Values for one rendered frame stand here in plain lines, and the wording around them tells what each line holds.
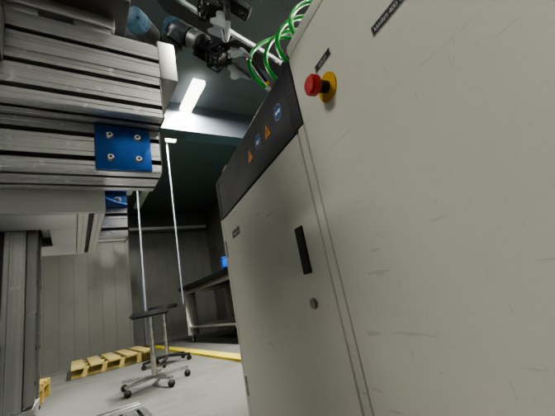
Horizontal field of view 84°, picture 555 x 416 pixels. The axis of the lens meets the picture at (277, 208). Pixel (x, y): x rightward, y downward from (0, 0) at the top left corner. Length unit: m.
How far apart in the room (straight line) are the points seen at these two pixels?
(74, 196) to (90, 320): 5.57
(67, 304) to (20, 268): 5.46
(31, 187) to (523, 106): 0.70
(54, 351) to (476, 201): 6.09
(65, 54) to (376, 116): 0.51
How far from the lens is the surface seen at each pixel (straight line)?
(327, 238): 0.59
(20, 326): 0.76
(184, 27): 1.30
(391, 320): 0.50
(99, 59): 0.67
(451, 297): 0.42
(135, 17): 1.20
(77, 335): 6.20
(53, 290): 6.25
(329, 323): 0.63
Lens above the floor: 0.47
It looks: 15 degrees up
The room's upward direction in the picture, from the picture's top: 11 degrees counter-clockwise
